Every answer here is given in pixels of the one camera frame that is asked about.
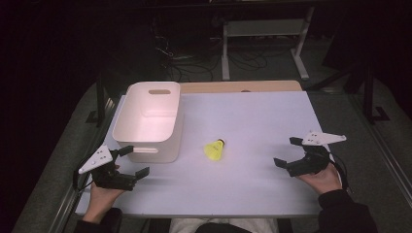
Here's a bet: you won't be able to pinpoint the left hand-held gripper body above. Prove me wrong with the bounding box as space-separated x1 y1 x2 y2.
78 144 137 192

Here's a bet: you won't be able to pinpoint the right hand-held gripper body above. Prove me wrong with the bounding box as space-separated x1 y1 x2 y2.
286 130 347 178

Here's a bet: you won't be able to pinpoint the white plastic storage bin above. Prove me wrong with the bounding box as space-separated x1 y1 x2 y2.
112 81 185 164

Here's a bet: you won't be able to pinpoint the yellow shuttlecock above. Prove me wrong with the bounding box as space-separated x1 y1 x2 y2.
203 138 226 162

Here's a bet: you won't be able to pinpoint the person's right hand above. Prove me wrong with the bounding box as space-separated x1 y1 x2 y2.
297 162 344 196

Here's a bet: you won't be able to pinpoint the person's left hand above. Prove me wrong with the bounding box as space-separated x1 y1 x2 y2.
82 182 126 225

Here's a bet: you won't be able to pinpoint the white board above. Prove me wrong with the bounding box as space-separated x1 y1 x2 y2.
75 90 332 218

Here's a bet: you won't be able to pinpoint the black metal stand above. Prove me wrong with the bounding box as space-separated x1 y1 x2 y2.
85 76 115 128
361 62 392 126

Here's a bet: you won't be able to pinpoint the person's light trousers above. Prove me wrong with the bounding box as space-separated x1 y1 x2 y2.
168 217 280 233

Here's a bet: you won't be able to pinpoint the left hand-held gripper cable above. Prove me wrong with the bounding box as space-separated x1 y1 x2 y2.
71 156 98 195

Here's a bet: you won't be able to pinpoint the hand-held gripper cable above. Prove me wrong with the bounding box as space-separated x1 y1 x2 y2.
326 150 353 194
71 156 98 195

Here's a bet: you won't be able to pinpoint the right hand-held gripper cable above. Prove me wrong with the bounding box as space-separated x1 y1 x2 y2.
326 150 353 194

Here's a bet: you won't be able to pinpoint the black floor cables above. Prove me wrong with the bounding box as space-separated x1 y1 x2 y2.
151 16 270 83

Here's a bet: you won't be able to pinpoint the white metal desk frame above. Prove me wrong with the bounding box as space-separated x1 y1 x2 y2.
221 6 317 82

